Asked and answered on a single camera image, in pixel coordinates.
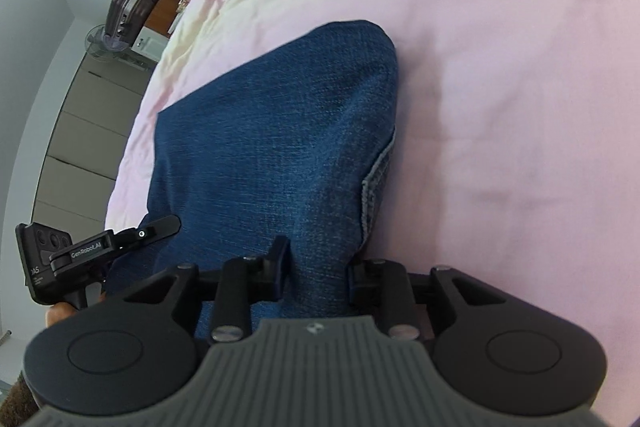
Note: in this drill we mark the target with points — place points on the pink floral duvet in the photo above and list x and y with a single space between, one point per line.
517 152

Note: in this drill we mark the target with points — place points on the standing electric fan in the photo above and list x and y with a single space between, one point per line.
102 47

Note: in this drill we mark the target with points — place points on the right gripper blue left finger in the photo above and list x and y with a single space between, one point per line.
240 284

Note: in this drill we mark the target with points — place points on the beige wardrobe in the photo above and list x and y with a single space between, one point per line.
87 143

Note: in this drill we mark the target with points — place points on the blue denim jeans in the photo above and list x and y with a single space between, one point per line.
296 143

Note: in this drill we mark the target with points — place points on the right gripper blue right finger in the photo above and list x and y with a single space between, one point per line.
382 289

